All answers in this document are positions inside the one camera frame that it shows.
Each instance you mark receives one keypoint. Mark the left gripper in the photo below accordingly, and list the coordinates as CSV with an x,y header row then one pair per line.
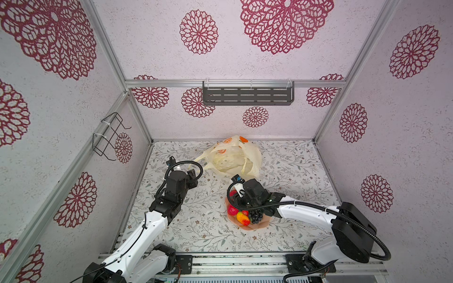
x,y
191,179

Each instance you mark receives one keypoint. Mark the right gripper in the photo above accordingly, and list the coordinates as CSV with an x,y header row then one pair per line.
x,y
246,197

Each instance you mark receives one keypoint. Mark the dark blue grape bunch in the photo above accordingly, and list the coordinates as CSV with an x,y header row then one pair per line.
x,y
256,216

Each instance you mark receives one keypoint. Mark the cream plastic fruit bag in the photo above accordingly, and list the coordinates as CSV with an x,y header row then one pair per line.
x,y
233,156

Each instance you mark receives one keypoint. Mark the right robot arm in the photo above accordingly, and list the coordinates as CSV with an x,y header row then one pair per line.
x,y
348,226

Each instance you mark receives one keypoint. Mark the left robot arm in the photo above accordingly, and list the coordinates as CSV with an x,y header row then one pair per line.
x,y
127,264

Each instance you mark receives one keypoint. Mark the pink scalloped bowl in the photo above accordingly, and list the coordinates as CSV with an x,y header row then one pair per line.
x,y
263,224

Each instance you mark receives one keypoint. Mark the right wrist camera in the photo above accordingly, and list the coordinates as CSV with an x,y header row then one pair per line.
x,y
239,181

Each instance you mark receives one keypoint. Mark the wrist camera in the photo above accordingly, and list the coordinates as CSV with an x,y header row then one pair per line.
x,y
170,162
239,181

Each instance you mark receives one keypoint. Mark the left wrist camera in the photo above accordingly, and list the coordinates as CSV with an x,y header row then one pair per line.
x,y
170,162

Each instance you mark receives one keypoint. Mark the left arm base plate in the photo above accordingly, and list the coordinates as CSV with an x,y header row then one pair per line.
x,y
178,263

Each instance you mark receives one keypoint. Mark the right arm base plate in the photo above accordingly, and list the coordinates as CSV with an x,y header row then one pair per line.
x,y
305,263

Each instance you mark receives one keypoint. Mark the grey wall shelf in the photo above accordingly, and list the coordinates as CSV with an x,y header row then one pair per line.
x,y
247,96

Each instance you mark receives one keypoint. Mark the black wire wall rack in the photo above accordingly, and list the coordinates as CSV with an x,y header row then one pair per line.
x,y
113,143

